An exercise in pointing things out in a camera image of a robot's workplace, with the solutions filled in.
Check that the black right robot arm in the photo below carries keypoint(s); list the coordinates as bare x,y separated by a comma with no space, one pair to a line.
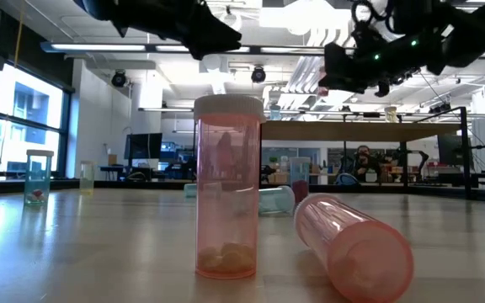
478,38

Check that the hanging white light bar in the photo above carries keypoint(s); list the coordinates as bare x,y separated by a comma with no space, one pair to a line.
162,109

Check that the round white ceiling lamp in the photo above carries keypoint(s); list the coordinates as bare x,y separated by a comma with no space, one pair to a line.
233,23

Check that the small cardboard box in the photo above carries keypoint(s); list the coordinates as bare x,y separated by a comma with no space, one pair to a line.
112,160

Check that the long ceiling light strip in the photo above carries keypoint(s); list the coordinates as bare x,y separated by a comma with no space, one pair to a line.
99,47

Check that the dark office desk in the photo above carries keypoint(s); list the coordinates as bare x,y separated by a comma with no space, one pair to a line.
112,168

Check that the pink bottle with tan pills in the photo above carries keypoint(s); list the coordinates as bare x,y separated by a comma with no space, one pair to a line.
227,189

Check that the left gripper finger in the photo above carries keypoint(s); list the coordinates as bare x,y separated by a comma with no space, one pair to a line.
213,35

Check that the small yellow medicine bottle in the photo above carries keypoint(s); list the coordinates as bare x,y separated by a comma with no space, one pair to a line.
390,114

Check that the wooden shelf with black frame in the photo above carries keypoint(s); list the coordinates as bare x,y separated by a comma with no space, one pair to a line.
352,131

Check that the black computer monitor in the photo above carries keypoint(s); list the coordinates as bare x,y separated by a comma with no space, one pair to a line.
451,149
141,145

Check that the pink bottle with round tablets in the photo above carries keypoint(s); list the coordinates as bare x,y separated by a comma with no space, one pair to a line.
352,248

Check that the blue bottle dark red pills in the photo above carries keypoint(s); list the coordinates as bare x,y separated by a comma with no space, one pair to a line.
300,172

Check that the blue bottle red white capsules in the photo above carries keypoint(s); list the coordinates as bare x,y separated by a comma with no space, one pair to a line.
38,181

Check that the large office window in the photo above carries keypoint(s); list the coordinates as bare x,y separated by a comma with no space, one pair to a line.
28,105

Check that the small blue medicine bottle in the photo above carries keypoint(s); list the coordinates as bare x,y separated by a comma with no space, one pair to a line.
275,113
190,190

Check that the medium yellow medicine bottle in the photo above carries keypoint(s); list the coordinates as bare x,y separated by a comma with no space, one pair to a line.
86,179

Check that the small pink medicine bottle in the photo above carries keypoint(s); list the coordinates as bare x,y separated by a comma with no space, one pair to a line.
322,91

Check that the black ceiling track lights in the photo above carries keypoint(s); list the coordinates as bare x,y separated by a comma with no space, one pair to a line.
440,108

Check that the pale blue medicine bottle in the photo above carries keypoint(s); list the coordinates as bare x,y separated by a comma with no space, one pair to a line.
278,200

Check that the person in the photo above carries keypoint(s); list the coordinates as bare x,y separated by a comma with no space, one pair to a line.
364,160

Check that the black ceiling spotlight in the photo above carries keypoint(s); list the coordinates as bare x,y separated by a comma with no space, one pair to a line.
119,79
258,75

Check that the blue round object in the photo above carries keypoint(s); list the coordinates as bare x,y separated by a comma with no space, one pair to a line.
345,179

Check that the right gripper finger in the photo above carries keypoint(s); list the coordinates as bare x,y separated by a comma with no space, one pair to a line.
343,71

